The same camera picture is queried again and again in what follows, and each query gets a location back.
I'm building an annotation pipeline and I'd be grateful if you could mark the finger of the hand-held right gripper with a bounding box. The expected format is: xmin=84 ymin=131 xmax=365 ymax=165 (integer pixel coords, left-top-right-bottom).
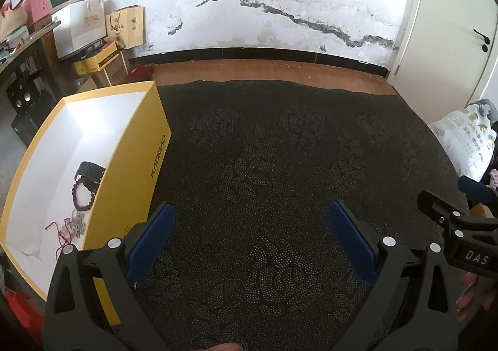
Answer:
xmin=416 ymin=189 xmax=469 ymax=244
xmin=457 ymin=175 xmax=498 ymax=206

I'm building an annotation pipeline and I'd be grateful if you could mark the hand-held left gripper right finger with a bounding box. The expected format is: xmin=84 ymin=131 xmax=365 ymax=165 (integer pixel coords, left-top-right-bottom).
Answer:
xmin=328 ymin=200 xmax=462 ymax=351

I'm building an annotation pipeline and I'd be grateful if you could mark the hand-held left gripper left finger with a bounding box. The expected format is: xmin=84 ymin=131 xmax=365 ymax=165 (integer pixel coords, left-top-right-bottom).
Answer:
xmin=44 ymin=202 xmax=176 ymax=351

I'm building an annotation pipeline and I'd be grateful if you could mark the red string bracelet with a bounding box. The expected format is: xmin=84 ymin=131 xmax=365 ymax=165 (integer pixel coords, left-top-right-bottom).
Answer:
xmin=44 ymin=220 xmax=75 ymax=261

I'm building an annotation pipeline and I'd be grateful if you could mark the dark red bead bracelet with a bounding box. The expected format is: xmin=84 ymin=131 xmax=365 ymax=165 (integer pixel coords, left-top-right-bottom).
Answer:
xmin=71 ymin=176 xmax=99 ymax=214

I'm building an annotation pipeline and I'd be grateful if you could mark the yellow white cardboard box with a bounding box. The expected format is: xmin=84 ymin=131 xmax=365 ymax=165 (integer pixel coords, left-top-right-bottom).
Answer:
xmin=0 ymin=80 xmax=172 ymax=326

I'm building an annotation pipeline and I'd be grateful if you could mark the person's right hand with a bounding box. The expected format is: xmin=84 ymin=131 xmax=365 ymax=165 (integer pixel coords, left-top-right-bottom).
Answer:
xmin=455 ymin=272 xmax=491 ymax=325

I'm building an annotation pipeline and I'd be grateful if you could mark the white gold printed pillow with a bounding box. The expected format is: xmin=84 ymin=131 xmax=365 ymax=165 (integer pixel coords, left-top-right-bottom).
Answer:
xmin=427 ymin=99 xmax=498 ymax=181

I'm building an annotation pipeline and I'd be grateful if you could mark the black patterned mat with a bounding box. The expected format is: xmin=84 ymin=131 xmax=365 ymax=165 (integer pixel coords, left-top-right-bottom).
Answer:
xmin=113 ymin=79 xmax=469 ymax=351

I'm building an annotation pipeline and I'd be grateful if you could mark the red bag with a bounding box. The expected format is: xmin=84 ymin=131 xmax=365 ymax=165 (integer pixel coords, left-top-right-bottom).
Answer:
xmin=5 ymin=288 xmax=44 ymax=338

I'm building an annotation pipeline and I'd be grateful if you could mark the white door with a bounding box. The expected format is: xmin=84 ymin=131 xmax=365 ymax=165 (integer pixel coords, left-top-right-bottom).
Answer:
xmin=386 ymin=0 xmax=498 ymax=111

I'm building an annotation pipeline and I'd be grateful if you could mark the small open cardboard box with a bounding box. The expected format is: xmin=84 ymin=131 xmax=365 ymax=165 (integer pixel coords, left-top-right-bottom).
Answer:
xmin=75 ymin=76 xmax=99 ymax=94

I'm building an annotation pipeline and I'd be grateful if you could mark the red cloth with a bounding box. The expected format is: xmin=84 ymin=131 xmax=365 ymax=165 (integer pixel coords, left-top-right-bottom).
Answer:
xmin=129 ymin=64 xmax=155 ymax=82

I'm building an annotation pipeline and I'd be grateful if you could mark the brown cardboard box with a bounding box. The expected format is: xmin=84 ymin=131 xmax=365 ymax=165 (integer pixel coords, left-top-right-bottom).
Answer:
xmin=102 ymin=53 xmax=132 ymax=88

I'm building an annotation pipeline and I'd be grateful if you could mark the yellow black cardboard box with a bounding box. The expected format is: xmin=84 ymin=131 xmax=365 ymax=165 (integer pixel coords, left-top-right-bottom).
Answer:
xmin=71 ymin=43 xmax=120 ymax=76

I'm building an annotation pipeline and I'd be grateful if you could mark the black speaker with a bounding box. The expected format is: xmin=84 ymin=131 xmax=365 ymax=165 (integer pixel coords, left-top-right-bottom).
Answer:
xmin=5 ymin=78 xmax=42 ymax=111

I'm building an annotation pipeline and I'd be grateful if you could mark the beige paper bag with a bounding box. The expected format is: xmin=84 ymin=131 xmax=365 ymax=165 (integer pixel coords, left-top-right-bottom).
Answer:
xmin=104 ymin=6 xmax=147 ymax=50

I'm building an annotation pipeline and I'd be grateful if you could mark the white paper bag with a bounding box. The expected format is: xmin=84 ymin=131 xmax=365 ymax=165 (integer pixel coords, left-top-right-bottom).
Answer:
xmin=52 ymin=0 xmax=108 ymax=60

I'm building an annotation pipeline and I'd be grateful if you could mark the black metal desk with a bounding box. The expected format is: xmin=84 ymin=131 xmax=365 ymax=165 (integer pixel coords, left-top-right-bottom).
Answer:
xmin=0 ymin=19 xmax=63 ymax=106

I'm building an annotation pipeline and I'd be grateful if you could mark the pink paper bag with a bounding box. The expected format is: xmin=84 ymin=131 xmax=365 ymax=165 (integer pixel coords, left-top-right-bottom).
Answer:
xmin=24 ymin=0 xmax=54 ymax=24

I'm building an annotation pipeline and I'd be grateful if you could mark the silver chain necklace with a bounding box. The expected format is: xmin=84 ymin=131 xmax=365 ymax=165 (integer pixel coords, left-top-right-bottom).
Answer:
xmin=63 ymin=209 xmax=87 ymax=238

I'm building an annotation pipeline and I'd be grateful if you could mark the black door handle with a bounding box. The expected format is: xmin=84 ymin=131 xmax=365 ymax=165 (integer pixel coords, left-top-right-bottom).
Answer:
xmin=472 ymin=28 xmax=493 ymax=53

